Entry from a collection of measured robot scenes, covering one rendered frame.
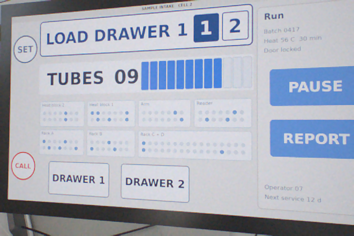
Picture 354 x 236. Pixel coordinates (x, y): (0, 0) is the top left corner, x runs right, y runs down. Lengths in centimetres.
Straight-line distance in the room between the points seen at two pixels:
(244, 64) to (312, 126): 11
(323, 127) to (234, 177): 12
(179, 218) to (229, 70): 20
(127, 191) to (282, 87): 24
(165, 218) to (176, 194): 4
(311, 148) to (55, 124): 34
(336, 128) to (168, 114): 20
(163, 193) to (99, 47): 22
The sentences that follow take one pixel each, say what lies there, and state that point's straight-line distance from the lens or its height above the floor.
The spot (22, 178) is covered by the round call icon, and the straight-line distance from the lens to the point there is 50.
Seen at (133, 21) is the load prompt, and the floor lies 117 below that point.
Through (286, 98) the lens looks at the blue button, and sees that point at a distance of 39.
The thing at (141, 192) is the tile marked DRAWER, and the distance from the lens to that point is 41.
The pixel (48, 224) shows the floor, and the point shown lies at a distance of 182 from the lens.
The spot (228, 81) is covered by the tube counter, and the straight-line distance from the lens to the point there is 39.
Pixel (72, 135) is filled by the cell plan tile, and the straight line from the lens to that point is 45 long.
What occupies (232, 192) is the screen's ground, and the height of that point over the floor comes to 100.
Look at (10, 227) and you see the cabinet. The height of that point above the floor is 34.
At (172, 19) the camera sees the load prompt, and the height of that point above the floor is 117.
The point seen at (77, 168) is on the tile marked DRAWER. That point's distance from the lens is 45.
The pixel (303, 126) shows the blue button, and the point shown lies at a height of 106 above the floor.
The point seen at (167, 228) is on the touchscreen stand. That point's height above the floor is 77.
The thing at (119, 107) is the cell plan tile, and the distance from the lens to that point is 42.
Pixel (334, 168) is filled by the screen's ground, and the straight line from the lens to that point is 40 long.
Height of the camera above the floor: 131
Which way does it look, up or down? 37 degrees down
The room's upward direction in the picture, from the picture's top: 11 degrees counter-clockwise
